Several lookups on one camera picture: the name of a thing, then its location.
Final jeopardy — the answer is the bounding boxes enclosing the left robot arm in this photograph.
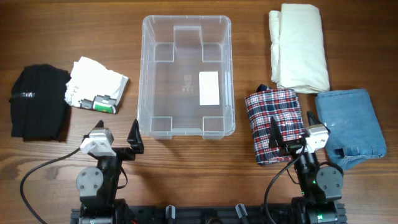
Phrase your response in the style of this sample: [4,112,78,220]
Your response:
[70,120,144,224]

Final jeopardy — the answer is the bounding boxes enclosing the cream cloth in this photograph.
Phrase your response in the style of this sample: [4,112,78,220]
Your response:
[269,3,330,94]

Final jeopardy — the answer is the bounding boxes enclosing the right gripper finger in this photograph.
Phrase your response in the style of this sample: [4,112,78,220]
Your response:
[269,117,285,149]
[307,111,330,133]

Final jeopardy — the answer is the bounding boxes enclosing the folded white graphic t-shirt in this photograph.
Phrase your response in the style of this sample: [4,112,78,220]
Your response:
[65,57,129,114]

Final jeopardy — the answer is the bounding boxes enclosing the folded black garment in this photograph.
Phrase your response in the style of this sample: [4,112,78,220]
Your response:
[9,64,70,140]

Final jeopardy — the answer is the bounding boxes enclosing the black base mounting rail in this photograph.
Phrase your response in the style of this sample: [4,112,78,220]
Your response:
[70,203,346,224]

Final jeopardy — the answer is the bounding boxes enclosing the blue denim jeans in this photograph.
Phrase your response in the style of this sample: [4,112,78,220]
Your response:
[315,89,387,170]

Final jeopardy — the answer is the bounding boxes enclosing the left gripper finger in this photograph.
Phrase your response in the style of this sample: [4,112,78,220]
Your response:
[127,119,144,154]
[83,120,104,138]

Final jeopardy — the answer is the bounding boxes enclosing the red navy plaid shirt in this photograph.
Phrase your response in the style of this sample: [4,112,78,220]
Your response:
[244,85,305,166]

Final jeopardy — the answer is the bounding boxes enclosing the white label in container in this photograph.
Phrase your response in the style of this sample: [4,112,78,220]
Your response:
[199,72,220,106]

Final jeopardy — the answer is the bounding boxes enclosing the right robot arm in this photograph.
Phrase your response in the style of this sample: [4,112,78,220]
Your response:
[264,111,347,224]

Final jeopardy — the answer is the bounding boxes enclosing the clear plastic storage container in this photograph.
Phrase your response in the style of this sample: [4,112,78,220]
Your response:
[137,15,236,139]

